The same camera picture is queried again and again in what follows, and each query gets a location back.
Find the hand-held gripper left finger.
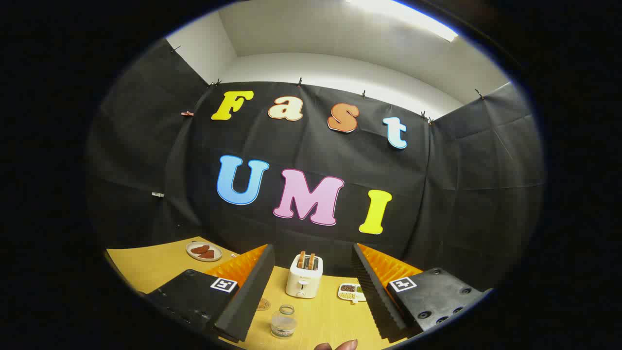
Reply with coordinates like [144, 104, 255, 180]
[138, 244, 276, 343]

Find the small white plate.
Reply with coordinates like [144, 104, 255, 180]
[186, 242, 223, 263]

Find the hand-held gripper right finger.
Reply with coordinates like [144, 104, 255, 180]
[351, 243, 493, 342]

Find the clear plastic juice bottle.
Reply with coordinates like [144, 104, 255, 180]
[270, 305, 297, 339]

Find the white divided grain dish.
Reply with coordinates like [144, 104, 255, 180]
[338, 283, 366, 304]

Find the white toaster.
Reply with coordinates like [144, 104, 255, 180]
[285, 254, 324, 298]

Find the wooden table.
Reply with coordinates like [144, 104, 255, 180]
[106, 237, 423, 350]

